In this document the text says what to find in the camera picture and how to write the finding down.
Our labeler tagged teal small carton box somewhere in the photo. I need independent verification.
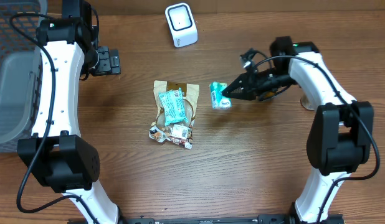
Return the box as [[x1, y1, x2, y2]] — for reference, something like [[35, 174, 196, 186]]
[[209, 82, 232, 110]]

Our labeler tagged brown Pantree snack packet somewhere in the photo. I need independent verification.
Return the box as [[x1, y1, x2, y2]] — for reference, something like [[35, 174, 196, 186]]
[[151, 80, 200, 129]]

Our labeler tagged teal white snack packet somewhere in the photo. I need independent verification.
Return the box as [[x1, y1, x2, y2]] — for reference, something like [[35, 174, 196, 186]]
[[158, 88, 188, 126]]

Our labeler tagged brown white snack wrapper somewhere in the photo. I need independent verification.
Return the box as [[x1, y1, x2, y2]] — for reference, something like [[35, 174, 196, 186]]
[[148, 122, 193, 149]]

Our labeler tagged clear plastic container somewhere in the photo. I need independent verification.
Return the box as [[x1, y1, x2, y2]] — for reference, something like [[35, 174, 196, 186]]
[[258, 91, 278, 101]]

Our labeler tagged green lid spice jar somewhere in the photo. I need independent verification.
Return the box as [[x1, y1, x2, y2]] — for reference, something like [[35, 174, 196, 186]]
[[300, 95, 315, 111]]

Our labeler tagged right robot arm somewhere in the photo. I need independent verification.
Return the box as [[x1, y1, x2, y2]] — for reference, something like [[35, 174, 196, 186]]
[[222, 36, 379, 223]]

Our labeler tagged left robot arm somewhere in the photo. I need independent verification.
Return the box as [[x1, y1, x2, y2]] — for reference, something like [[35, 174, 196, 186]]
[[17, 0, 125, 223]]

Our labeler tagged white barcode scanner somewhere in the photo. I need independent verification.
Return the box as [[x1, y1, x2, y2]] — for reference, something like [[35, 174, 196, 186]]
[[165, 2, 198, 48]]

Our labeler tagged grey plastic mesh basket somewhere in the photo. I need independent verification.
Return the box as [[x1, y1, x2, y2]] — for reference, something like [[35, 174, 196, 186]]
[[0, 0, 47, 153]]

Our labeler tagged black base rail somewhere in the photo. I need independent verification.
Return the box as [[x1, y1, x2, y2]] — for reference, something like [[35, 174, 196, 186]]
[[67, 213, 346, 224]]

